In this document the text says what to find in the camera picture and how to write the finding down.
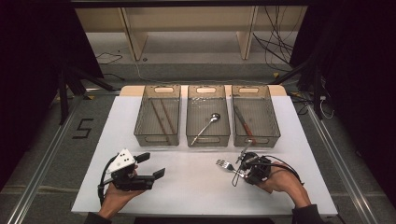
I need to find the steel spoon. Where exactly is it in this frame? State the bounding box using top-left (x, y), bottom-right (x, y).
top-left (190, 112), bottom-right (221, 147)

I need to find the beige wooden desk frame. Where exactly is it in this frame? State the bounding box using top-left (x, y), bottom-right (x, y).
top-left (75, 6), bottom-right (308, 62)

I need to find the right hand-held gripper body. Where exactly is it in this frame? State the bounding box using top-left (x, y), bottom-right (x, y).
top-left (235, 139), bottom-right (274, 186)

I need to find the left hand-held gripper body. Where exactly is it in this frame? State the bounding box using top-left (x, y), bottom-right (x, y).
top-left (106, 148), bottom-right (156, 191)

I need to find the dark curtain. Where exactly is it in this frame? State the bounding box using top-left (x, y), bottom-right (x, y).
top-left (0, 0), bottom-right (106, 190)
top-left (289, 0), bottom-right (396, 200)

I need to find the black floor cable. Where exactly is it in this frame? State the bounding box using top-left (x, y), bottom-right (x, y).
top-left (94, 51), bottom-right (124, 66)

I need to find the fork with wooden handle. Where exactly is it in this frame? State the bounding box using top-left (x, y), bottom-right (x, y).
top-left (215, 159), bottom-right (246, 179)

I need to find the knife with wooden handle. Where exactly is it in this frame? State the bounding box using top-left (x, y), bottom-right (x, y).
top-left (233, 105), bottom-right (257, 146)

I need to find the person's right hand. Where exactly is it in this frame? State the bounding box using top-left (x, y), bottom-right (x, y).
top-left (256, 161), bottom-right (312, 209)

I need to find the right hand-held gripper cable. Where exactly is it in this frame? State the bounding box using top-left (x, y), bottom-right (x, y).
top-left (232, 154), bottom-right (304, 188)

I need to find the black metal stand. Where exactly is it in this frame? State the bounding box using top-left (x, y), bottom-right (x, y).
top-left (270, 58), bottom-right (325, 121)
top-left (56, 65), bottom-right (117, 126)

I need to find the person's left hand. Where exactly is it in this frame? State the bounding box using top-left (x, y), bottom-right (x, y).
top-left (98, 182), bottom-right (147, 220)

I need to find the brown wooden chopstick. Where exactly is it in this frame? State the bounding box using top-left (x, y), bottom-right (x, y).
top-left (160, 98), bottom-right (177, 135)
top-left (149, 99), bottom-right (167, 138)

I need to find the tangle of black cables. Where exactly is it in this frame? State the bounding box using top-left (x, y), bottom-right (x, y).
top-left (251, 6), bottom-right (296, 73)

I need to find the aluminium floor rail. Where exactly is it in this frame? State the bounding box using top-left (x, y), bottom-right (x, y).
top-left (5, 95), bottom-right (87, 224)
top-left (305, 104), bottom-right (380, 224)

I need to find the white floor cable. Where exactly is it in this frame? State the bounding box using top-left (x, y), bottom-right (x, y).
top-left (134, 60), bottom-right (188, 86)

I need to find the smoky clear plastic bin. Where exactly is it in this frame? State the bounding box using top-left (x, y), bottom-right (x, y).
top-left (134, 84), bottom-right (182, 147)
top-left (185, 84), bottom-right (232, 148)
top-left (231, 84), bottom-right (282, 148)

